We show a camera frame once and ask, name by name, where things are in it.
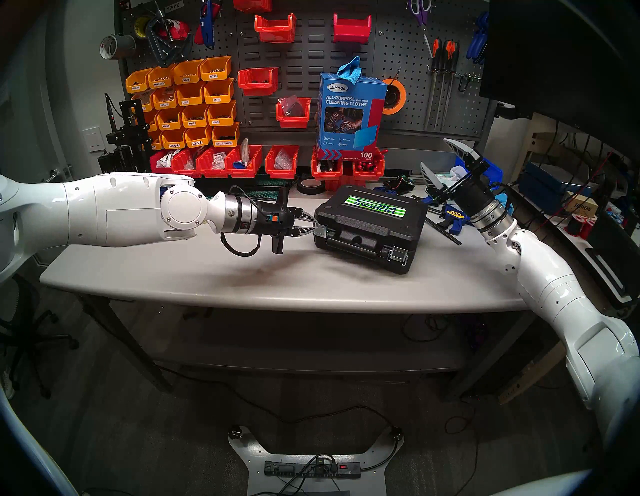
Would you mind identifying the dark blue case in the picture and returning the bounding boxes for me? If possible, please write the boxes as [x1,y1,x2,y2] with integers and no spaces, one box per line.
[517,162,571,216]

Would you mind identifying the dark metal workbench frame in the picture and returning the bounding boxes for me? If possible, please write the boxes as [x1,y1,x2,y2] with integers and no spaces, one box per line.
[75,292,536,401]

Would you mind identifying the blue spring clamp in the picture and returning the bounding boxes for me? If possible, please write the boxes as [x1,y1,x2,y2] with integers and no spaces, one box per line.
[466,11,491,66]

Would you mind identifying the black metal stand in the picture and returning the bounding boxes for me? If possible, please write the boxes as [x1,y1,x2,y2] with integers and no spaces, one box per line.
[97,92,163,176]

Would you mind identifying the black power strip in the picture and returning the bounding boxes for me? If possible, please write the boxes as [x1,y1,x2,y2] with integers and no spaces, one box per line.
[263,460,362,480]

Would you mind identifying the orange tape roll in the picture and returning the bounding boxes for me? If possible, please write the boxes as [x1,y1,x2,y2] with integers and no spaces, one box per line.
[382,78,407,116]

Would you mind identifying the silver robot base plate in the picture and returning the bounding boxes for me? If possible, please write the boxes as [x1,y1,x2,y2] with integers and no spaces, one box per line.
[227,425,406,496]

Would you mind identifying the black office chair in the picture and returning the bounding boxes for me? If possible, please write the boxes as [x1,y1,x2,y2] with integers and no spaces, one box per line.
[0,300,81,401]

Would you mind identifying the dark grey triangular frame tool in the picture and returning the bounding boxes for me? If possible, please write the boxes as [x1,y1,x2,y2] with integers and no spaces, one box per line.
[145,0,196,68]

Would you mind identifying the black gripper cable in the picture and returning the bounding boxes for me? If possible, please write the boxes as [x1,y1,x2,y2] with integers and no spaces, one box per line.
[220,185,281,258]

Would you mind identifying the blue plastic bin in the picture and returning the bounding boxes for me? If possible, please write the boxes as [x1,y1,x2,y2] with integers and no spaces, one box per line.
[455,156,505,183]

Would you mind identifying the red and black spool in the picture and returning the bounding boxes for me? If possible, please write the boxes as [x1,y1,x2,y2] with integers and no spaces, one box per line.
[566,214,596,241]

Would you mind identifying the grey duct tape roll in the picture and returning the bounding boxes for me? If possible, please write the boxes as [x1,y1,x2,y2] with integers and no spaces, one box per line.
[99,34,137,61]

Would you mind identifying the blue cleaning cloths box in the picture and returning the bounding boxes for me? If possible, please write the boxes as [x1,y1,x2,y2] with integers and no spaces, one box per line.
[316,72,388,162]

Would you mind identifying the black floor cable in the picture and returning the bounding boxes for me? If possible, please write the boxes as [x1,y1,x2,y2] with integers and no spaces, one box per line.
[160,367,401,443]

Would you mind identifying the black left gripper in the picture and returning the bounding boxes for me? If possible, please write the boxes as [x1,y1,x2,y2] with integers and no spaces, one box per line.
[257,189,321,255]

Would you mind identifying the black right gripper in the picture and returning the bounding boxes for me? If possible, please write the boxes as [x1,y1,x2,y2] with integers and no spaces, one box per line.
[421,138,501,221]

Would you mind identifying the orange black screwdriver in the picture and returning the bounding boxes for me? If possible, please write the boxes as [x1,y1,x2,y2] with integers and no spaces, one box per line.
[425,39,442,132]
[442,41,461,118]
[436,41,455,132]

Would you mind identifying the black plastic tool box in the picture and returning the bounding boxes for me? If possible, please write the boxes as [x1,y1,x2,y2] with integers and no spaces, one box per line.
[313,185,429,275]

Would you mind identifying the brown cardboard box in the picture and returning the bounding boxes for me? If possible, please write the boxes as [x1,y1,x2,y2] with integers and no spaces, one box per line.
[564,192,600,219]

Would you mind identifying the blue handled hand tool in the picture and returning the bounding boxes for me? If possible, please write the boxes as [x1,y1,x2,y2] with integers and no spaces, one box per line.
[195,0,223,51]

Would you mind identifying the purple handled scissors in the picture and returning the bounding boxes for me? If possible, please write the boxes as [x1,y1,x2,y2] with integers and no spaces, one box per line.
[407,0,433,27]

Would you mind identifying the blue microfibre cloth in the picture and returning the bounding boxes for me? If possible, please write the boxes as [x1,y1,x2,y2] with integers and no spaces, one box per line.
[336,56,362,86]

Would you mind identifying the wooden plank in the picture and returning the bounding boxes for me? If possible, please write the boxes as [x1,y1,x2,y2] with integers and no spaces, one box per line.
[497,345,568,406]

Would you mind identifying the black monitor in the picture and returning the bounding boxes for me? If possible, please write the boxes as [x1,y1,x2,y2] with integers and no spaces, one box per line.
[479,0,640,162]

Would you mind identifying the green cutting mat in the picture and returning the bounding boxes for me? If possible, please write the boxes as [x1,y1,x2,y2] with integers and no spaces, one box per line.
[235,179,291,202]

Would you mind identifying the blue bar clamp yellow label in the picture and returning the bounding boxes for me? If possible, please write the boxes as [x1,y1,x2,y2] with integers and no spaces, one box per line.
[427,204,476,247]

